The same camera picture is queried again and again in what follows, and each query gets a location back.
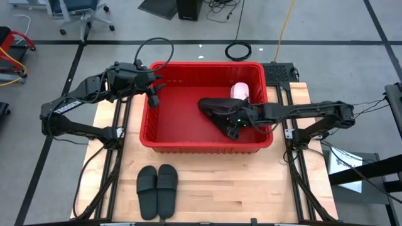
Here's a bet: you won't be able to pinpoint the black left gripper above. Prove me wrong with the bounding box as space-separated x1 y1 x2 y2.
133 62 167 110

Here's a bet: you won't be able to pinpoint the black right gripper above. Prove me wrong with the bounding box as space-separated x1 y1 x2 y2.
205 105 261 141

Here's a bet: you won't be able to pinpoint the black slide sandal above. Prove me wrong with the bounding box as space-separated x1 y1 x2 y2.
197 97 251 117
157 163 179 219
137 165 160 221

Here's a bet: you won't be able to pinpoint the pink slide sandal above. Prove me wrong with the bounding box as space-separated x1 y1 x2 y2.
230 82 251 102

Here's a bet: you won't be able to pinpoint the red plastic bin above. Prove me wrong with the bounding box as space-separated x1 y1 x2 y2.
139 61 274 154

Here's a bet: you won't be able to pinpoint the black perforated box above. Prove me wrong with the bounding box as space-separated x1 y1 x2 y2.
261 62 300 83

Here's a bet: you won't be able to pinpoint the dark floor mat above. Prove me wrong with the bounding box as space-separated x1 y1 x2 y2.
137 0 178 21

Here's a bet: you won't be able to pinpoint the black computer tower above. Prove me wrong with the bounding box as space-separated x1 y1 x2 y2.
175 0 204 22

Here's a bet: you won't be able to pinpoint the office chair with blue seat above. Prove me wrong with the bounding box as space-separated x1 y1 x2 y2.
45 0 116 42

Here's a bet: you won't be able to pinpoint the white paper sheet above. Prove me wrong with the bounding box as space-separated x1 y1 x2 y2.
327 149 364 195

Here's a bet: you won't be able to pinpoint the black object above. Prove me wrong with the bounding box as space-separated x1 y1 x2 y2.
0 102 11 124

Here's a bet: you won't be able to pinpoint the black equipment edge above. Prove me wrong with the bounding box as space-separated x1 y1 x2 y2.
383 82 402 141

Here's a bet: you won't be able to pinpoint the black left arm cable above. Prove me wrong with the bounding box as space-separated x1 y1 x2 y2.
134 37 175 73

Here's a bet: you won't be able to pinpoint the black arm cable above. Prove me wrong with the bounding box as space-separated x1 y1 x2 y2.
134 37 175 73
216 108 283 135

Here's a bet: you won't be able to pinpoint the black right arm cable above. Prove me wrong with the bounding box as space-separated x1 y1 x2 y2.
216 108 283 135

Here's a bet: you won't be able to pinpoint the coiled black cable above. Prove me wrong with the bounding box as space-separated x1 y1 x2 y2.
224 41 253 63

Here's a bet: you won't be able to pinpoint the black aluminium frame rails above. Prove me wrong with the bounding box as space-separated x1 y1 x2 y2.
70 71 148 220
276 82 339 222

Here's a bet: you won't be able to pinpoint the tangle of black cables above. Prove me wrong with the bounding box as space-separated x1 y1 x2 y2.
203 0 242 23

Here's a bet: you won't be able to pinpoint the straight black floor cable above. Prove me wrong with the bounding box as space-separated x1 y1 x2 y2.
234 0 246 42

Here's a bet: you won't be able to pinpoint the yellow cable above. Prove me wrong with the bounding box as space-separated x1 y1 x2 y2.
274 0 296 63

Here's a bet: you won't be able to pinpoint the black base cable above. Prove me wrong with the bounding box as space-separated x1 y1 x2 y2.
72 146 106 219

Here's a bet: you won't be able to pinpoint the white cable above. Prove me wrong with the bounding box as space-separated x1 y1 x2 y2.
12 14 32 38

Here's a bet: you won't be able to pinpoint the orange yellow hose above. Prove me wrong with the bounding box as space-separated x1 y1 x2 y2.
0 48 28 88

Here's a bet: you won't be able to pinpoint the black beam frame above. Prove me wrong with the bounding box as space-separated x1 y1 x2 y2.
328 153 402 195

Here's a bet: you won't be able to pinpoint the red cart frame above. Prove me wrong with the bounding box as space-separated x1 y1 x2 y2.
0 26 37 63

